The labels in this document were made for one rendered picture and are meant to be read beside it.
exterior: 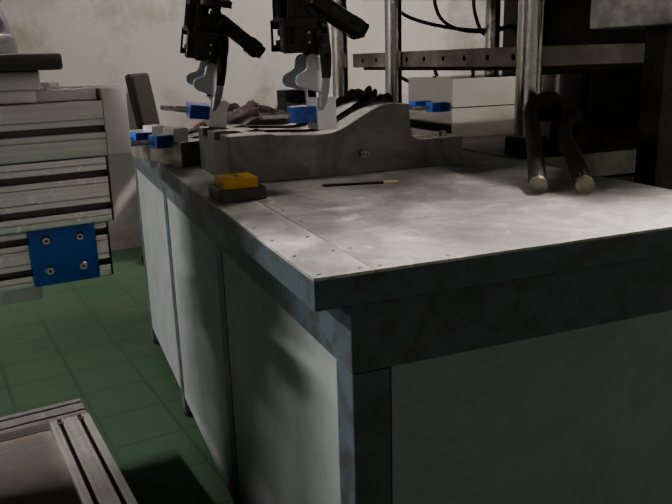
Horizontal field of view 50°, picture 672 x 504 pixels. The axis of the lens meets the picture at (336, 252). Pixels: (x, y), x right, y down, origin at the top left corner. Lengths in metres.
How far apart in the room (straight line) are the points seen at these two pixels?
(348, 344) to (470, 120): 1.45
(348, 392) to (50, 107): 0.53
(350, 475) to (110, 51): 3.53
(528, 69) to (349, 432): 1.12
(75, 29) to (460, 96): 2.51
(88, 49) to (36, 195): 3.19
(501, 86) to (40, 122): 1.53
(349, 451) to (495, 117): 1.52
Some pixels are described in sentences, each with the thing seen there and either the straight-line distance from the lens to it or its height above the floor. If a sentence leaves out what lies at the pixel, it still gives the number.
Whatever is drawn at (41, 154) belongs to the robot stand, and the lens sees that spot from 1.02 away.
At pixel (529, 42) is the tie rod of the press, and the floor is 1.05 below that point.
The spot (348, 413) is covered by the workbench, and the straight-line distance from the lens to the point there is 0.87.
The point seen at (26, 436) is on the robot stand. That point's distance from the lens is 1.84.
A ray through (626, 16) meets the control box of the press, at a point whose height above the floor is 1.09.
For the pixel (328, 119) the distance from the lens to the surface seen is 1.27.
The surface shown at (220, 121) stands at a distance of 1.51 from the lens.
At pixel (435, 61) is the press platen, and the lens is 2.26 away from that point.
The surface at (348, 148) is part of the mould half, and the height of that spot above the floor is 0.85.
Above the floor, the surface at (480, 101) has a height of 0.89.
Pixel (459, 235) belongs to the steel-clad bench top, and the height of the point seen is 0.80.
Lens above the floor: 1.02
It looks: 15 degrees down
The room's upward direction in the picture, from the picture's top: 2 degrees counter-clockwise
